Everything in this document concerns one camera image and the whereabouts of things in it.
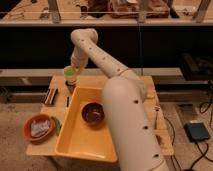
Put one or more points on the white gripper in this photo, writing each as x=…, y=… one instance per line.
x=79, y=61

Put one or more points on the white cup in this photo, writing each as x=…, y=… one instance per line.
x=71, y=79

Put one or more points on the green cup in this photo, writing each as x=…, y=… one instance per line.
x=69, y=71

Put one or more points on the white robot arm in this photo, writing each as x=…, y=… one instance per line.
x=123, y=95

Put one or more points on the dark metal cup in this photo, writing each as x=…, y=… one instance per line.
x=71, y=88

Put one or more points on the black marker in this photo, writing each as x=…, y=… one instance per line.
x=67, y=101

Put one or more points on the dark brown bowl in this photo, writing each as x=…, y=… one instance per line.
x=93, y=114

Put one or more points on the green pepper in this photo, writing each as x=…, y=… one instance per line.
x=57, y=125

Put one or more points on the yellow plastic tub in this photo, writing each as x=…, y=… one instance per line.
x=79, y=140

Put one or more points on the crumpled white cloth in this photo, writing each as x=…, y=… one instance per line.
x=38, y=129

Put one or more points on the orange plastic bowl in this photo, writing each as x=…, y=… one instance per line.
x=38, y=118

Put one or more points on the metal utensil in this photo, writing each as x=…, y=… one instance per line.
x=157, y=109

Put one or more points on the black foot pedal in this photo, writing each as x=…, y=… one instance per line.
x=196, y=132

